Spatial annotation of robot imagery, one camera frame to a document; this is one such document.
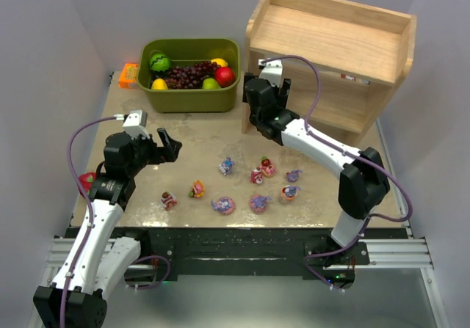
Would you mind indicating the pink bear strawberry donut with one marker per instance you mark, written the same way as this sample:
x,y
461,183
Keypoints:
x,y
267,167

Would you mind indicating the yellow lemon toy front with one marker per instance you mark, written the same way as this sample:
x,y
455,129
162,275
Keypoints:
x,y
159,84

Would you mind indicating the orange snack box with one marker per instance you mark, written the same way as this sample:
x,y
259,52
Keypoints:
x,y
128,76

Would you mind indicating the yellow lemon toy back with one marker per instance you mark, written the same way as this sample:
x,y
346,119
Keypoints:
x,y
219,61

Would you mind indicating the green plastic basin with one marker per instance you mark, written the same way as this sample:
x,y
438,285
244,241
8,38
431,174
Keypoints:
x,y
184,52

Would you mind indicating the red apple toy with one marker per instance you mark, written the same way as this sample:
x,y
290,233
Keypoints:
x,y
224,76

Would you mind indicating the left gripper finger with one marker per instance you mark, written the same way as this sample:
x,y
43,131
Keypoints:
x,y
165,138
170,152

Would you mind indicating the purple bunny orange cup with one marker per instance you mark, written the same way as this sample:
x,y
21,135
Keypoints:
x,y
289,192

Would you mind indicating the green watermelon toy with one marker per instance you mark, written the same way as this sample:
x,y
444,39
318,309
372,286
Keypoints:
x,y
159,62

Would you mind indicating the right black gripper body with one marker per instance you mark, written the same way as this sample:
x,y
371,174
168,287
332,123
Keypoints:
x,y
250,89

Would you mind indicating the red strawberry bear figure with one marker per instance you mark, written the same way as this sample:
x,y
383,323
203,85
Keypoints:
x,y
168,200

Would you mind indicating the pink bear with cake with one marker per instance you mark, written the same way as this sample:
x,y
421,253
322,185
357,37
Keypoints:
x,y
256,176

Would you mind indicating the purple grape bunch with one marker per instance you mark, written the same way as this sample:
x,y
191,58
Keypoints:
x,y
190,77

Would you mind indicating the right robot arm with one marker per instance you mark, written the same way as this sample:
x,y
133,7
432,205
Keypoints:
x,y
361,186

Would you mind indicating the purple bunny with bottle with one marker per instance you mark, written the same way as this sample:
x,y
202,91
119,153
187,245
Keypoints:
x,y
226,166

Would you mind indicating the red white box behind shelf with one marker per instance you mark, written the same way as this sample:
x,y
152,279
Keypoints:
x,y
352,78

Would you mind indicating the red strawberry toy at edge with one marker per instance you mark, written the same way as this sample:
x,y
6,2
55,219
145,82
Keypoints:
x,y
86,180

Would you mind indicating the yellow lemon toy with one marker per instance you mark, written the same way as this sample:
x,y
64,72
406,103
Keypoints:
x,y
219,61
159,84

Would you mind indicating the small purple bunny lying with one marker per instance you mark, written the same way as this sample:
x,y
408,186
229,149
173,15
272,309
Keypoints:
x,y
293,176

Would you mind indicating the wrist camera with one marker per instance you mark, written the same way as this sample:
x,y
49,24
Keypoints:
x,y
271,70
134,123

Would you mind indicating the black base frame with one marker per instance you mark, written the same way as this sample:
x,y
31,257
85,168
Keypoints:
x,y
271,252

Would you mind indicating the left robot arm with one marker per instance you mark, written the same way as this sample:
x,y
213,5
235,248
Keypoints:
x,y
92,225

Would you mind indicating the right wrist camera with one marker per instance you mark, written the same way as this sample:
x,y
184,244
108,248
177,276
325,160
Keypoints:
x,y
271,70

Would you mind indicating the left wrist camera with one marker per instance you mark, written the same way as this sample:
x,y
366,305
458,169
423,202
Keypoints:
x,y
134,123

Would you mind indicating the aluminium rail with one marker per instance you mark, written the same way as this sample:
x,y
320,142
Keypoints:
x,y
151,255

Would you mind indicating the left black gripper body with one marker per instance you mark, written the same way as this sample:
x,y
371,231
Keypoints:
x,y
156,152

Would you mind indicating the wooden two-tier shelf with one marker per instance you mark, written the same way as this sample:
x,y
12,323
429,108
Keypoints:
x,y
322,39

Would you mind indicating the pink bear yellow flower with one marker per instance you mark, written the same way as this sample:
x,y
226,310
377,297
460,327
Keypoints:
x,y
197,190

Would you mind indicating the green pear toy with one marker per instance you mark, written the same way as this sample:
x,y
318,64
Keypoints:
x,y
210,84

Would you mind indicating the purple bunny pink donut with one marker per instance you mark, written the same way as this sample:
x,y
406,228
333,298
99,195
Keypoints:
x,y
224,205
258,203

